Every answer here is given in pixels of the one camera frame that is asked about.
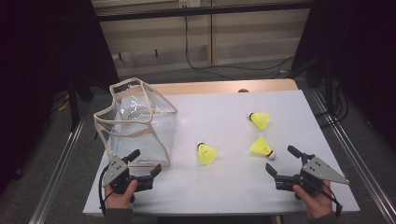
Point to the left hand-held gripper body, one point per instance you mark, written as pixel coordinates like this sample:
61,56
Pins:
116,169

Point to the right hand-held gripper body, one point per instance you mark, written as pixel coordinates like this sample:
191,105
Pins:
320,170

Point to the clear bag with beige trim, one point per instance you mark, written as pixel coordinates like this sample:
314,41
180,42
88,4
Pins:
140,133

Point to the yellow shuttlecock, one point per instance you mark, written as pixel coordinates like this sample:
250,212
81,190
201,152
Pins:
261,119
207,154
261,146

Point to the person's left hand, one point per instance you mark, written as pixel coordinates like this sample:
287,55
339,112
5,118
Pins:
120,200

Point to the person's right hand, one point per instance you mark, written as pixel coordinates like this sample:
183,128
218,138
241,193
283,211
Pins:
317,203

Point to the black metal stand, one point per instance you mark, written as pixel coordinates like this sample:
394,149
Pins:
74,105

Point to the dark table grommet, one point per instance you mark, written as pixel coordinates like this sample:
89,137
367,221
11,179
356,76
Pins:
243,90

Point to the wooden cabinet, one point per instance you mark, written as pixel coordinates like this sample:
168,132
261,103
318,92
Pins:
249,40

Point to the black horizontal bar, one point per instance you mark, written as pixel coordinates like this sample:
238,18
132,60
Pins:
202,11

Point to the aluminium rail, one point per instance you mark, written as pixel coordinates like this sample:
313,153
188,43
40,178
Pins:
59,171
351,146

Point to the white wall socket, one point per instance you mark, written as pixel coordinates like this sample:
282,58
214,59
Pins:
190,3

